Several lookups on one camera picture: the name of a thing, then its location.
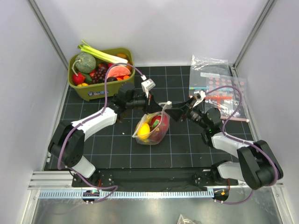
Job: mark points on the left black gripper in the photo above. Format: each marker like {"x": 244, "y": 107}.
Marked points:
{"x": 151, "y": 105}

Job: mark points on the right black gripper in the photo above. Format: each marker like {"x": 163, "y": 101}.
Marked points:
{"x": 180, "y": 108}

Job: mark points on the pink dragon fruit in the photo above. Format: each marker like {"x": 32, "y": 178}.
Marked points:
{"x": 159, "y": 126}

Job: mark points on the dotted zip top bag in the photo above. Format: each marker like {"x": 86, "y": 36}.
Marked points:
{"x": 146, "y": 119}

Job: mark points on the yellow lemon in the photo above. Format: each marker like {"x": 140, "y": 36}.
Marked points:
{"x": 144, "y": 131}

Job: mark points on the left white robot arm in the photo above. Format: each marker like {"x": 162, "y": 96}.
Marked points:
{"x": 68, "y": 140}

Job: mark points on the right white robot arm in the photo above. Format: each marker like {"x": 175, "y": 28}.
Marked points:
{"x": 257, "y": 164}

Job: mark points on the orange blue zipper bag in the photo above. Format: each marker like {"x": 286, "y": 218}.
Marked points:
{"x": 207, "y": 81}

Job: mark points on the pink zipper bag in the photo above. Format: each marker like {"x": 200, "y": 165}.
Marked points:
{"x": 226, "y": 105}

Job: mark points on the clear crumpled bag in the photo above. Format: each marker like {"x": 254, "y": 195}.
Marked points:
{"x": 202, "y": 67}

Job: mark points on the black grid mat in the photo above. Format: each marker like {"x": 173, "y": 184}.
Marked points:
{"x": 114, "y": 147}

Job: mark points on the watermelon slice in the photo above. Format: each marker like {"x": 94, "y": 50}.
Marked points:
{"x": 118, "y": 71}

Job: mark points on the orange fruit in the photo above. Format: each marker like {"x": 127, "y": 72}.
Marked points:
{"x": 122, "y": 55}

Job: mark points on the purple grapes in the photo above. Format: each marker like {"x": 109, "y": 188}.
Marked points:
{"x": 98, "y": 75}

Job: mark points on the olive green plastic bin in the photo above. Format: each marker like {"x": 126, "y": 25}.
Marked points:
{"x": 95, "y": 91}

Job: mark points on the red strawberry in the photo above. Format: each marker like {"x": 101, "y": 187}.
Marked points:
{"x": 78, "y": 78}

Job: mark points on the green melon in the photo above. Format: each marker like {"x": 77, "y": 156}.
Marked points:
{"x": 85, "y": 62}

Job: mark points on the green white leek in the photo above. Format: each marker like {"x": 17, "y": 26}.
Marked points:
{"x": 84, "y": 47}

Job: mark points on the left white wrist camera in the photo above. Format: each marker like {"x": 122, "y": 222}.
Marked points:
{"x": 147, "y": 85}

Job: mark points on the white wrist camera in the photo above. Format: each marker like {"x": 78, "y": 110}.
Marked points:
{"x": 199, "y": 96}
{"x": 147, "y": 85}

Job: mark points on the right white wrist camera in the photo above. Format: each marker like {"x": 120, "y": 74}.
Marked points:
{"x": 199, "y": 96}

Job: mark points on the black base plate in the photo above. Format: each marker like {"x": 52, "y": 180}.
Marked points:
{"x": 157, "y": 179}

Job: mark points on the white cable duct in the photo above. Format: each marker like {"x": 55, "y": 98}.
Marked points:
{"x": 92, "y": 194}

